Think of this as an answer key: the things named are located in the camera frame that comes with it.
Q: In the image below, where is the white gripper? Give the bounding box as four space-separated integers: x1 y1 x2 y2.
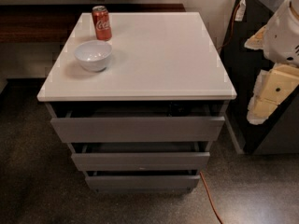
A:
244 0 299 125

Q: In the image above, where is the grey top drawer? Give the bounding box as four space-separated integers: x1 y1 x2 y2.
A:
51 101 224 143

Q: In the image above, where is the grey drawer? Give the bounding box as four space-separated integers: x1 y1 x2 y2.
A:
85 171 200 192
51 101 224 143
71 142 210 172

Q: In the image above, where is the grey middle drawer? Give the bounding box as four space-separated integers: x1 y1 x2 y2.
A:
71 142 210 172

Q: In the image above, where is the grey drawer cabinet white top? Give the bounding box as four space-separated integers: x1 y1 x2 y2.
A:
36 11 237 194

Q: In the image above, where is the red Coca-Cola can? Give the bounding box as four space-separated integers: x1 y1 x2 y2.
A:
92 6 112 41

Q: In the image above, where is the grey bottom drawer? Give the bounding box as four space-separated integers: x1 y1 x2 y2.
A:
85 171 200 192

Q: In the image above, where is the white paper tag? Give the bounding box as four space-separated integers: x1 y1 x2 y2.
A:
235 0 247 21

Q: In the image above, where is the black side cabinet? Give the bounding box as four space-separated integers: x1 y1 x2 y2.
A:
221 0 299 155

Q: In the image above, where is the white ceramic bowl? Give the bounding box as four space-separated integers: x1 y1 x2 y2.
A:
74 40 112 72

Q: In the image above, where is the dark wooden bench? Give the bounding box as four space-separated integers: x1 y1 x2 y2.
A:
0 3 186 44

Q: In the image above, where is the orange power cable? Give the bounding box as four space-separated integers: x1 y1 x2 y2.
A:
199 0 299 224

